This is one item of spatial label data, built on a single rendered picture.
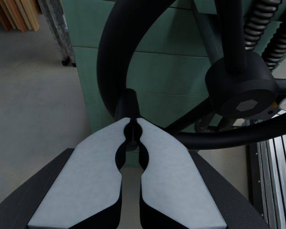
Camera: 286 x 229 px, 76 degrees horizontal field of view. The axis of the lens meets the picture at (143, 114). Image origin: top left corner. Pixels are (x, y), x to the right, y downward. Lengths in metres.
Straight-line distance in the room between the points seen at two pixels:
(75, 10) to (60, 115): 0.88
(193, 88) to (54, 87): 1.01
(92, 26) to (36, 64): 1.18
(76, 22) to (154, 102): 0.27
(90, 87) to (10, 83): 1.01
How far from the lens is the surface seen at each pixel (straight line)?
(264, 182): 1.02
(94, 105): 0.52
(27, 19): 1.82
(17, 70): 1.51
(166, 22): 0.35
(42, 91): 1.32
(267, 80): 0.19
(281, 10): 0.29
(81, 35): 0.37
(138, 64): 0.40
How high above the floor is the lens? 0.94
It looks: 55 degrees down
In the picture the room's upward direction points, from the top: 12 degrees clockwise
